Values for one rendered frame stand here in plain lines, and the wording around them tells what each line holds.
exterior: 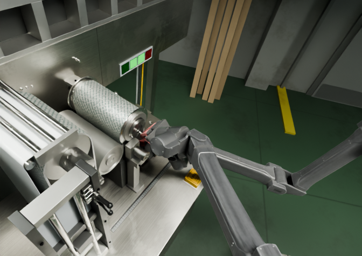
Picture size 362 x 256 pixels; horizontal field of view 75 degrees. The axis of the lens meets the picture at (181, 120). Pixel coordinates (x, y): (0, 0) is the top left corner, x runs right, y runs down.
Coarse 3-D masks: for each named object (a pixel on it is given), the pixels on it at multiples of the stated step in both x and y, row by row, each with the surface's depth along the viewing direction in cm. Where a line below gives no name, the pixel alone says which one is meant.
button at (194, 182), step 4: (192, 168) 114; (192, 172) 113; (196, 172) 113; (188, 176) 111; (192, 176) 111; (196, 176) 112; (184, 180) 112; (188, 180) 110; (192, 180) 110; (196, 180) 110; (200, 180) 111; (192, 184) 110; (196, 184) 109
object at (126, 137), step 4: (88, 80) 90; (80, 84) 87; (76, 88) 86; (140, 112) 82; (136, 116) 80; (140, 116) 83; (144, 116) 86; (132, 120) 79; (128, 124) 79; (128, 128) 80; (124, 132) 80; (128, 132) 81; (124, 136) 81; (128, 136) 83; (128, 140) 84
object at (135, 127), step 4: (136, 120) 82; (140, 120) 82; (144, 120) 84; (132, 124) 81; (136, 124) 81; (140, 124) 83; (144, 124) 86; (132, 128) 81; (136, 128) 82; (140, 128) 85; (132, 132) 81; (136, 132) 85; (132, 136) 83; (136, 136) 85
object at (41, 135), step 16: (0, 80) 61; (0, 96) 58; (16, 96) 59; (0, 112) 57; (16, 112) 55; (32, 112) 58; (0, 128) 54; (16, 128) 53; (32, 128) 53; (48, 128) 56; (64, 128) 54; (32, 144) 50; (48, 144) 50; (64, 144) 53; (48, 160) 51
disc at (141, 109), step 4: (140, 108) 81; (144, 108) 84; (132, 112) 79; (136, 112) 80; (144, 112) 86; (128, 116) 78; (132, 116) 79; (128, 120) 78; (124, 124) 78; (124, 128) 79; (120, 132) 78; (120, 136) 79; (120, 140) 81; (124, 140) 84
